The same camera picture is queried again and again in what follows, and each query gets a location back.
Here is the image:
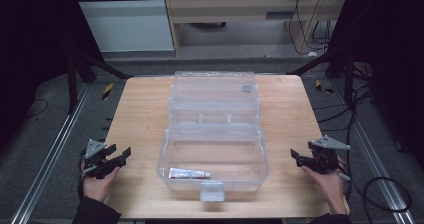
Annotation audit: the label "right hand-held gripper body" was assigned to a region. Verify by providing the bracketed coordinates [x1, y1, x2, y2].
[307, 135, 352, 176]

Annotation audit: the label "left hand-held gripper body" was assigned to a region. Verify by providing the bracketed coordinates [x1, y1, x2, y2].
[81, 138, 120, 180]

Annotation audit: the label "person's right hand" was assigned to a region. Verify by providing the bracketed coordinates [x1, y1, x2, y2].
[301, 165, 350, 216]

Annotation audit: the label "person's left hand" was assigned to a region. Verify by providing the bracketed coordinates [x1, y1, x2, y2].
[81, 165, 121, 204]

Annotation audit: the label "yellow black tape strip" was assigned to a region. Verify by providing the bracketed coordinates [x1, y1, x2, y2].
[315, 79, 334, 95]
[101, 82, 115, 101]

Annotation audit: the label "white ointment tube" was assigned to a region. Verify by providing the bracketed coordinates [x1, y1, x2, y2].
[168, 167, 212, 180]

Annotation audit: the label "black metal stand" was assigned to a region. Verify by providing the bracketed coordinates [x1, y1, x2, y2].
[65, 48, 135, 116]
[286, 45, 356, 111]

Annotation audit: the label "black curtain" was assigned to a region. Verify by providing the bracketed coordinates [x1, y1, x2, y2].
[0, 0, 104, 152]
[328, 0, 424, 172]

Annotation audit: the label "clear plastic storage box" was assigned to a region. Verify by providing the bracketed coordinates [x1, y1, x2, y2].
[156, 71, 270, 202]

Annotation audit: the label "white cabinet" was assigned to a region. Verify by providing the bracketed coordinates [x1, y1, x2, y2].
[69, 0, 175, 54]

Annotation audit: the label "light wooden desk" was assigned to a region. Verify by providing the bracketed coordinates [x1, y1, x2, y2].
[161, 0, 352, 57]

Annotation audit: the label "right gripper cable plug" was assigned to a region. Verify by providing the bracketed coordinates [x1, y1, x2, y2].
[337, 171, 353, 183]

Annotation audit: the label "aluminium floor rail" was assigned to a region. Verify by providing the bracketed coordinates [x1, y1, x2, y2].
[331, 78, 417, 224]
[10, 85, 90, 224]

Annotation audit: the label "black floor cable bundle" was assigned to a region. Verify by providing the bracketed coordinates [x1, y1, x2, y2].
[313, 63, 376, 158]

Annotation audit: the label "black looped floor cable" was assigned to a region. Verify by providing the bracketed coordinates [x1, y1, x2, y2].
[361, 176, 413, 224]

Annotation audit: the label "thin black floor cable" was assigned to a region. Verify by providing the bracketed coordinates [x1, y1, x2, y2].
[25, 98, 50, 119]

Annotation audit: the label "black cables under desk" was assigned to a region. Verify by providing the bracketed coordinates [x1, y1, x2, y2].
[287, 0, 334, 56]

